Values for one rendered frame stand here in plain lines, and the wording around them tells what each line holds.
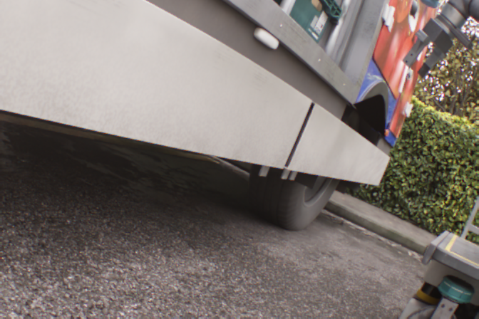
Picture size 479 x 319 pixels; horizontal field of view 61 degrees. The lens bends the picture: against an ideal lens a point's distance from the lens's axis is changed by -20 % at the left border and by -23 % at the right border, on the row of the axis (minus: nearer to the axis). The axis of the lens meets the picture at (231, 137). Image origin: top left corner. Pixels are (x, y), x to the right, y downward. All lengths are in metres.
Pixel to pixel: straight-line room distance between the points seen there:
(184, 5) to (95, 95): 0.22
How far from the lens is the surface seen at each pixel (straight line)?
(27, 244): 0.96
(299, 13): 1.54
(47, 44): 0.60
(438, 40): 1.18
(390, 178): 3.96
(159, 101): 0.81
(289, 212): 2.06
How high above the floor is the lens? 0.42
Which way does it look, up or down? 4 degrees down
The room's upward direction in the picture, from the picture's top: 24 degrees clockwise
